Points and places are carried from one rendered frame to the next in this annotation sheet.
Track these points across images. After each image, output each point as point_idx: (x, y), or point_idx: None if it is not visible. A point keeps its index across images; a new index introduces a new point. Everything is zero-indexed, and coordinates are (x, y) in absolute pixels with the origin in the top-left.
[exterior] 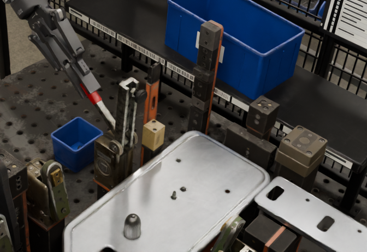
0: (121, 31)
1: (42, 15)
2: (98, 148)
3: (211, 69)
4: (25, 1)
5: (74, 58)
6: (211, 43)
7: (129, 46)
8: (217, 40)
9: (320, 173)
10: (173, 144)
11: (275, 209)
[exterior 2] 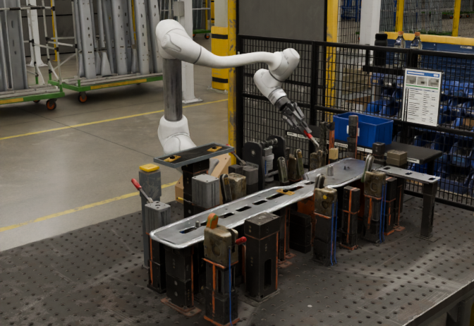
0: (312, 135)
1: (288, 106)
2: (312, 157)
3: (355, 135)
4: (282, 101)
5: (301, 120)
6: (353, 122)
7: (317, 140)
8: (355, 121)
9: (412, 200)
10: (342, 159)
11: (387, 171)
